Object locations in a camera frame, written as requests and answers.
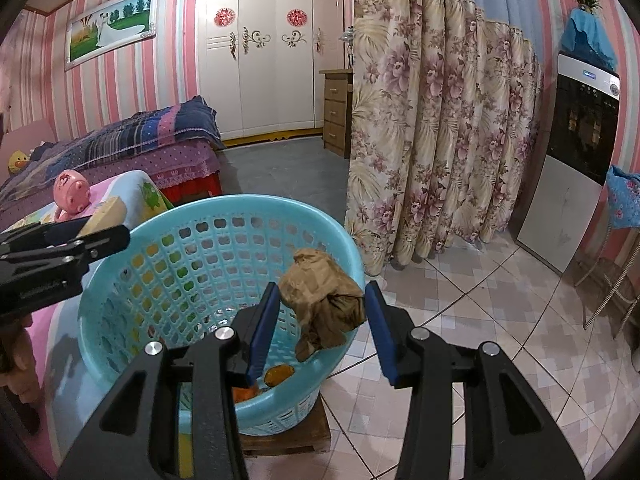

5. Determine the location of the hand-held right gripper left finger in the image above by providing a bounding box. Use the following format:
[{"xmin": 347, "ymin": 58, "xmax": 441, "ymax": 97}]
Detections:
[{"xmin": 57, "ymin": 281, "xmax": 282, "ymax": 480}]

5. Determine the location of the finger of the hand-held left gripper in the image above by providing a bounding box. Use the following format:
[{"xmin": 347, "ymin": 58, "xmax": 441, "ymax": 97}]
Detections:
[
  {"xmin": 0, "ymin": 225, "xmax": 132, "ymax": 266},
  {"xmin": 0, "ymin": 216, "xmax": 93, "ymax": 251}
]

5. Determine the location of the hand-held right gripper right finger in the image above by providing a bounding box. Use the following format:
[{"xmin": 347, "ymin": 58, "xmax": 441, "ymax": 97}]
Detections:
[{"xmin": 364, "ymin": 281, "xmax": 586, "ymax": 480}]

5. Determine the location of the small orange fruit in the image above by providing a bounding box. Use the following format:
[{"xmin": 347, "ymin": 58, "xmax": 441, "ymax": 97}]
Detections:
[{"xmin": 264, "ymin": 364, "xmax": 293, "ymax": 387}]

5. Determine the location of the brown paper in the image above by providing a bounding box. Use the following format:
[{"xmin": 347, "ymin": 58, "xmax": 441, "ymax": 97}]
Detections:
[{"xmin": 277, "ymin": 247, "xmax": 367, "ymax": 362}]

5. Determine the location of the light blue plastic basket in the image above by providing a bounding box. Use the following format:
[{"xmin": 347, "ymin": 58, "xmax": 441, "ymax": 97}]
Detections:
[{"xmin": 79, "ymin": 194, "xmax": 367, "ymax": 437}]

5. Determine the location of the person's left hand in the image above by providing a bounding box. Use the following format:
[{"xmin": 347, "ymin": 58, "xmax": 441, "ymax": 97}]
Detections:
[{"xmin": 0, "ymin": 317, "xmax": 43, "ymax": 406}]

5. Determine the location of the cartoon bird printed tablecloth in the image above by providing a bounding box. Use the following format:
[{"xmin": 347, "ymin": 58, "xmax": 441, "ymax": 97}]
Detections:
[{"xmin": 0, "ymin": 170, "xmax": 176, "ymax": 466}]

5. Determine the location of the striped purple blue blanket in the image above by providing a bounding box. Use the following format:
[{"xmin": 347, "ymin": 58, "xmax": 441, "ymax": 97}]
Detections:
[{"xmin": 0, "ymin": 95, "xmax": 222, "ymax": 201}]

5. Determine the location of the pink bed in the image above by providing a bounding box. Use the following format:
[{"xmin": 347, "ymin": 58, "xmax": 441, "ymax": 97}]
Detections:
[{"xmin": 0, "ymin": 95, "xmax": 226, "ymax": 231}]

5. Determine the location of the wooden stool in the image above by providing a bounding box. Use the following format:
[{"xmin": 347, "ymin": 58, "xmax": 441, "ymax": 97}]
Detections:
[{"xmin": 240, "ymin": 397, "xmax": 332, "ymax": 456}]

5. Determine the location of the framed wedding picture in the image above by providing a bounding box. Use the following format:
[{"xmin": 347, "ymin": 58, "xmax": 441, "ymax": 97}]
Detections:
[{"xmin": 64, "ymin": 0, "xmax": 160, "ymax": 72}]

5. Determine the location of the blue floral curtain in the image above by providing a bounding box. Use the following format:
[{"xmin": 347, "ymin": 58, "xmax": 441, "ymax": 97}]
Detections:
[{"xmin": 345, "ymin": 0, "xmax": 546, "ymax": 277}]

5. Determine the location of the white black water dispenser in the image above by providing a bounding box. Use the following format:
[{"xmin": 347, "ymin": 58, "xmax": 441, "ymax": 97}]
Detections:
[{"xmin": 515, "ymin": 51, "xmax": 621, "ymax": 275}]

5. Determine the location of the wooden desk with drawers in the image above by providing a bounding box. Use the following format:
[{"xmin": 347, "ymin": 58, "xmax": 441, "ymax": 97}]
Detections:
[{"xmin": 319, "ymin": 68, "xmax": 355, "ymax": 159}]

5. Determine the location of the white wardrobe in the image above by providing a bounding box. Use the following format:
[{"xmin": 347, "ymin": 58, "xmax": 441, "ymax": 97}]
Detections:
[{"xmin": 196, "ymin": 0, "xmax": 351, "ymax": 142}]

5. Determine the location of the metal rack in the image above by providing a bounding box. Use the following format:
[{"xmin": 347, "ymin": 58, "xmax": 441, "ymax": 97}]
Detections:
[{"xmin": 575, "ymin": 227, "xmax": 640, "ymax": 341}]

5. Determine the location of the blue floral cloth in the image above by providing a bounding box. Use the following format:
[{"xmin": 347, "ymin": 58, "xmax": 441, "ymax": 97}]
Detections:
[{"xmin": 606, "ymin": 165, "xmax": 640, "ymax": 230}]

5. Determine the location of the silver desk lamp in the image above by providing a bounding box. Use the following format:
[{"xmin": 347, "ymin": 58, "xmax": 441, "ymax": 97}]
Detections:
[{"xmin": 337, "ymin": 25, "xmax": 356, "ymax": 71}]

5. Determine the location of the blue cloth cover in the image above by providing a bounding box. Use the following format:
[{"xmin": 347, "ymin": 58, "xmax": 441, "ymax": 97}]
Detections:
[{"xmin": 559, "ymin": 8, "xmax": 618, "ymax": 72}]

